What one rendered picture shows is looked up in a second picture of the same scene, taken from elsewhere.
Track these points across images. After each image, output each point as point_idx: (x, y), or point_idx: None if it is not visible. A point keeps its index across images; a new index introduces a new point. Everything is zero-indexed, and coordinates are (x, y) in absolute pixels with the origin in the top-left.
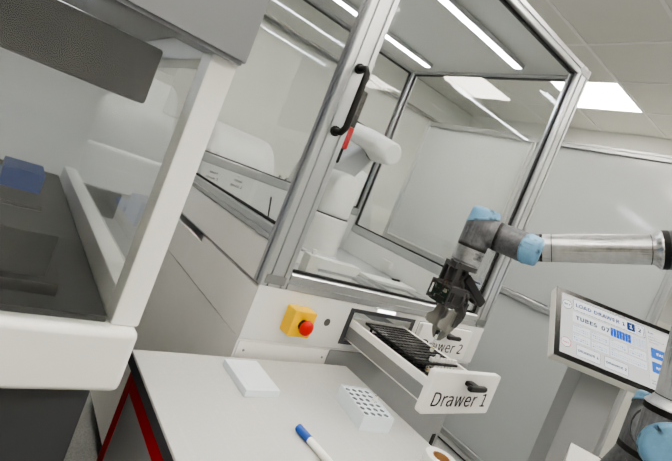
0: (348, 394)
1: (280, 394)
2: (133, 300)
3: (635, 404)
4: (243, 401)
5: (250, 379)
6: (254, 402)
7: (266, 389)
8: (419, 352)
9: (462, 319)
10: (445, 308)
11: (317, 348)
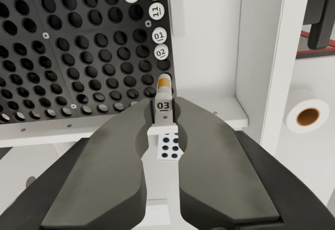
0: (178, 161)
1: (161, 195)
2: None
3: None
4: (176, 220)
5: (154, 219)
6: (177, 214)
7: (166, 213)
8: (110, 51)
9: (301, 189)
10: (132, 222)
11: (54, 145)
